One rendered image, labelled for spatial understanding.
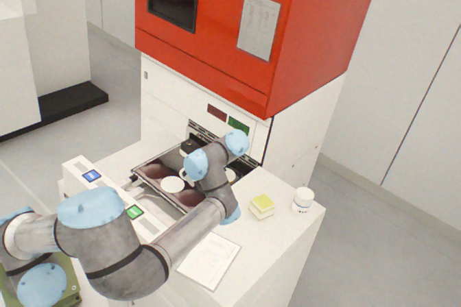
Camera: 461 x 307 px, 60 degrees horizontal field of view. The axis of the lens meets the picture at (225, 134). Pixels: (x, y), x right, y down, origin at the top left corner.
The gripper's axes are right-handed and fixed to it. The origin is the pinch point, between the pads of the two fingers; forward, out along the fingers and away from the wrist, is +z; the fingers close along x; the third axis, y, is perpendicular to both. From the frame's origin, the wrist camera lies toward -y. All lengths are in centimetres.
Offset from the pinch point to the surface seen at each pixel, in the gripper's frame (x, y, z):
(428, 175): 194, 84, 39
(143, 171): 5.6, -12.9, 37.9
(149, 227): -14.3, 9.1, 16.4
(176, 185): 11.5, 0.2, 29.5
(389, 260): 139, 114, 66
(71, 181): -21, -24, 44
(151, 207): -3.4, 3.0, 29.7
